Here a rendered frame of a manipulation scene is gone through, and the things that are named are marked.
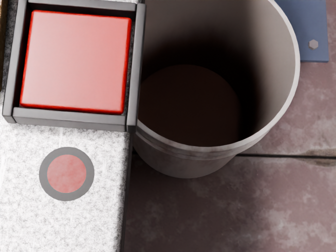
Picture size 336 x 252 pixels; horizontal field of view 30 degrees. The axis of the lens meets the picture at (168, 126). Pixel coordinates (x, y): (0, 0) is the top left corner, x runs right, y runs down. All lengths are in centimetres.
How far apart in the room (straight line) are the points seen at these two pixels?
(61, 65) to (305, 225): 101
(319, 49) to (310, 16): 8
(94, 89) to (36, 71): 4
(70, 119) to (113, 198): 5
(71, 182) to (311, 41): 109
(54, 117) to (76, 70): 3
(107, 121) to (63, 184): 4
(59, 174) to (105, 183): 3
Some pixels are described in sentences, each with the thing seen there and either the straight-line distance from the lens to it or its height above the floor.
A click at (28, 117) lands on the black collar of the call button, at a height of 93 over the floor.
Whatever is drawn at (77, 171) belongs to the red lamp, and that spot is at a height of 92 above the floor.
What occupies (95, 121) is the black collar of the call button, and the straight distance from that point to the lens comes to 36.
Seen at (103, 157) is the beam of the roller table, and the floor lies 92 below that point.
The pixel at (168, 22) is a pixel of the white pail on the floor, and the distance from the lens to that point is 116.
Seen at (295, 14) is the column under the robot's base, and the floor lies 1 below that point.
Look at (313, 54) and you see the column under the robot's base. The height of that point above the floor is 1.
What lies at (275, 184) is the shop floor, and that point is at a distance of 132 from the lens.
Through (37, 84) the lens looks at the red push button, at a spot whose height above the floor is 93.
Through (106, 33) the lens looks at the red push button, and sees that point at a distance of 38.
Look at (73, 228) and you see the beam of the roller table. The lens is 36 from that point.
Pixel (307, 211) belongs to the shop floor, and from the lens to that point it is 133.
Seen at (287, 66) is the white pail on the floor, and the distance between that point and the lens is 104.
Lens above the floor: 127
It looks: 75 degrees down
